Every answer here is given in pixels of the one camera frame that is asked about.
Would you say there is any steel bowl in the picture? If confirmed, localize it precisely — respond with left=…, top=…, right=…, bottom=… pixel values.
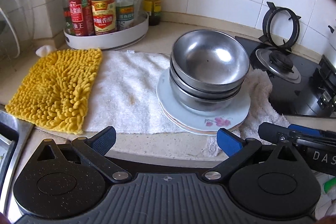
left=171, top=30, right=250, bottom=92
left=170, top=58, right=242, bottom=100
left=169, top=75, right=241, bottom=111

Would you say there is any white towel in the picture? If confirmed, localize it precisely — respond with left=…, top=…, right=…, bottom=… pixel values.
left=82, top=50, right=291, bottom=158

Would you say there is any stove burner cap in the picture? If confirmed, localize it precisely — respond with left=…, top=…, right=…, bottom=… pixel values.
left=256, top=49, right=301, bottom=84

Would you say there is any black gas stove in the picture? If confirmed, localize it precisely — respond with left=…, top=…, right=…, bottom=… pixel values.
left=236, top=36, right=335, bottom=118

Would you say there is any yellow cap vinegar bottle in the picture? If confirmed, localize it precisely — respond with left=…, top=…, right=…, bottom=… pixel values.
left=91, top=0, right=117, bottom=35

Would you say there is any black stove pot support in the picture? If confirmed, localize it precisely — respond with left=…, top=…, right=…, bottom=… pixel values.
left=259, top=2, right=301, bottom=51

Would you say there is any yellow chenille cloth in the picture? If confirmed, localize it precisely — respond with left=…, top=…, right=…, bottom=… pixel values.
left=5, top=49, right=102, bottom=134

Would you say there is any red label soy sauce bottle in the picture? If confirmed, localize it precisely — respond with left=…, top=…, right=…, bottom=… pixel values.
left=69, top=0, right=95, bottom=36

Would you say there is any white round turntable tray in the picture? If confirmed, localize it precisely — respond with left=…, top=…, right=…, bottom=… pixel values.
left=64, top=12, right=149, bottom=50

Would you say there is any small floral white plate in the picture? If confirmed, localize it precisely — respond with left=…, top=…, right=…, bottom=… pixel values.
left=159, top=103, right=249, bottom=136

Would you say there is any glass pot lid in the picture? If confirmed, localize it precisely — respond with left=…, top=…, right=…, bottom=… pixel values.
left=1, top=0, right=35, bottom=59

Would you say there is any large floral white plate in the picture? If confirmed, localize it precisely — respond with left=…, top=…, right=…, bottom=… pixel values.
left=156, top=69, right=251, bottom=136

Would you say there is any garlic bulb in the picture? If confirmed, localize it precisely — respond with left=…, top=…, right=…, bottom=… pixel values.
left=35, top=45, right=57, bottom=57

